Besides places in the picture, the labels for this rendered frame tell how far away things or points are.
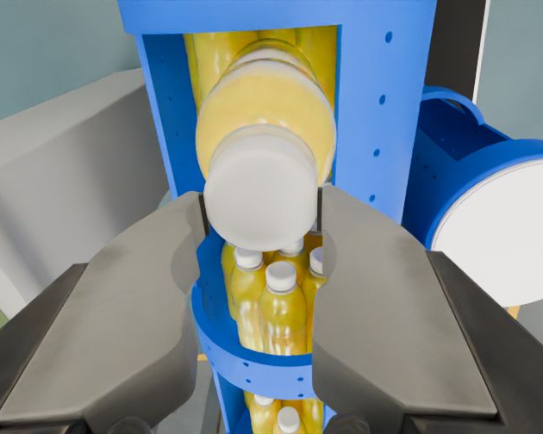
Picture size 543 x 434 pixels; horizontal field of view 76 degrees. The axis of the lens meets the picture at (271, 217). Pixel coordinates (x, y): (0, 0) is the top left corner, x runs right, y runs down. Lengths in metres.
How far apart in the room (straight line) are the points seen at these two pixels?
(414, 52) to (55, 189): 0.56
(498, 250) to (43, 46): 1.65
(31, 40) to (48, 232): 1.22
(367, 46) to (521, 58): 1.50
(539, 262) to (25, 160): 0.81
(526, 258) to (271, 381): 0.45
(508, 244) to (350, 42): 0.47
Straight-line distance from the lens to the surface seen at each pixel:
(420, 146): 0.73
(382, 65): 0.28
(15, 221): 0.61
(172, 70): 0.46
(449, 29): 1.45
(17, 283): 0.58
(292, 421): 0.71
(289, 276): 0.44
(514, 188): 0.60
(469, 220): 0.60
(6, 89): 1.89
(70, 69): 1.72
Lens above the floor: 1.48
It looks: 59 degrees down
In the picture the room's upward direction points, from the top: 177 degrees counter-clockwise
